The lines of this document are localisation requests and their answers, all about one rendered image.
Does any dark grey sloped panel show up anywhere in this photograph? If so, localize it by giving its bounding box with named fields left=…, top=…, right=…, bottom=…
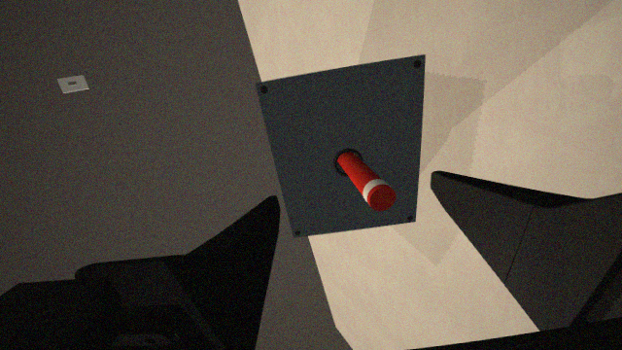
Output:
left=256, top=54, right=426, bottom=238

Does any red peg with white band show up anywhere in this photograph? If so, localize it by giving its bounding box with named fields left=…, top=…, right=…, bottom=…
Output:
left=337, top=152, right=396, bottom=212

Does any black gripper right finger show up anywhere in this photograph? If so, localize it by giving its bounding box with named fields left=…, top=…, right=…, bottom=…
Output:
left=431, top=170, right=622, bottom=332

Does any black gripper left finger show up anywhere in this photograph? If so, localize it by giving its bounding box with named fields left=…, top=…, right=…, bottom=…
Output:
left=75, top=195, right=280, bottom=350

